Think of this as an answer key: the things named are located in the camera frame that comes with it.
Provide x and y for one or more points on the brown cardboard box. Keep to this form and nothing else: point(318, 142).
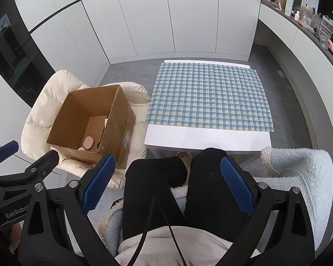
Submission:
point(119, 122)

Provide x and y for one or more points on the small white bottle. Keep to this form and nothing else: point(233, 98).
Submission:
point(297, 15)

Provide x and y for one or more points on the black glass cabinet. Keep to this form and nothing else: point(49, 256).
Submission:
point(11, 55)

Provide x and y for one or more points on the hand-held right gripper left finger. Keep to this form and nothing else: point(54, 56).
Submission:
point(98, 184)

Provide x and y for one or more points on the person's left hand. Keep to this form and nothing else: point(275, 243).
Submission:
point(14, 238)

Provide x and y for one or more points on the cream top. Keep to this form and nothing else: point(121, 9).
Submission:
point(183, 243)

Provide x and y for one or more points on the white spray bottle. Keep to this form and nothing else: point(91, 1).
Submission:
point(289, 4)

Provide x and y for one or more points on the white wall cabinets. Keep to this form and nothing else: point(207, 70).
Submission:
point(183, 19)

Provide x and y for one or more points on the clear drawer organiser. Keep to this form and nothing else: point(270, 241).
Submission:
point(328, 26)

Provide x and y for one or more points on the floor socket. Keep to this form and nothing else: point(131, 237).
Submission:
point(281, 74)

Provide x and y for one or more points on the white table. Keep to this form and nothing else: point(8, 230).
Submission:
point(205, 141)

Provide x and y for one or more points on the clear plastic cup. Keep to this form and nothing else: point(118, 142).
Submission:
point(323, 42)

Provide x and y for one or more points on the beige powder puff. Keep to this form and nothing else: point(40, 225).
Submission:
point(88, 142)

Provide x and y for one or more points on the pink cloth bundle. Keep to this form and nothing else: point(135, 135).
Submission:
point(332, 47)

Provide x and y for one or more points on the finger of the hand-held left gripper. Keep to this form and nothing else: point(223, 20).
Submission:
point(7, 148)
point(45, 163)

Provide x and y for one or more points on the light blue fleece jacket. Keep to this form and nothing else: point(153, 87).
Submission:
point(308, 171)

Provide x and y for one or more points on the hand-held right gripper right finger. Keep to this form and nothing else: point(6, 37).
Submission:
point(238, 185)

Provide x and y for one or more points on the cream padded armchair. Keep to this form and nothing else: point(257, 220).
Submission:
point(44, 97)

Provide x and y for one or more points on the blue yellow checkered tablecloth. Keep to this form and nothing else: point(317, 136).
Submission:
point(211, 97)

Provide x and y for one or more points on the white counter with dark top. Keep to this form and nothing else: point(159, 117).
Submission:
point(294, 61)

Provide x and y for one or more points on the beige slipper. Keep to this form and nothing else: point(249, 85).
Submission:
point(184, 158)

